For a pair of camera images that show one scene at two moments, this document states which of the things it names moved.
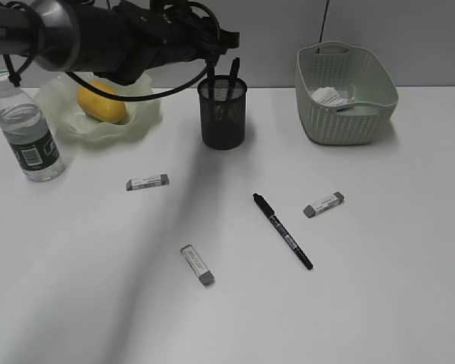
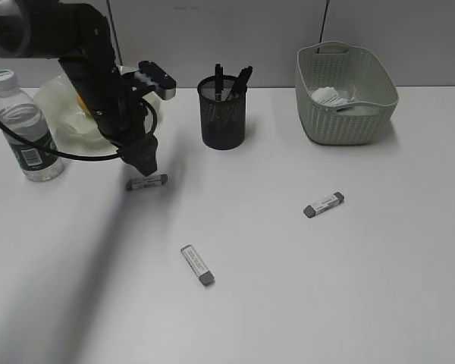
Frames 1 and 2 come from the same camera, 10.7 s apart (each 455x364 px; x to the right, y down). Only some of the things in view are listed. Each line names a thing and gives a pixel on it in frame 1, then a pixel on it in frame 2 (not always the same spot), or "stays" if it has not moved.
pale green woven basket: (344, 95) stays
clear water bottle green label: (26, 130) stays
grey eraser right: (312, 209) stays
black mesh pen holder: (222, 101) stays
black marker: (268, 208) to (240, 87)
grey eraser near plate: (147, 182) stays
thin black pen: (211, 92) to (218, 82)
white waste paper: (327, 95) stays
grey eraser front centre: (205, 276) stays
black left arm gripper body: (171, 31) to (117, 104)
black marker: (232, 87) to (238, 92)
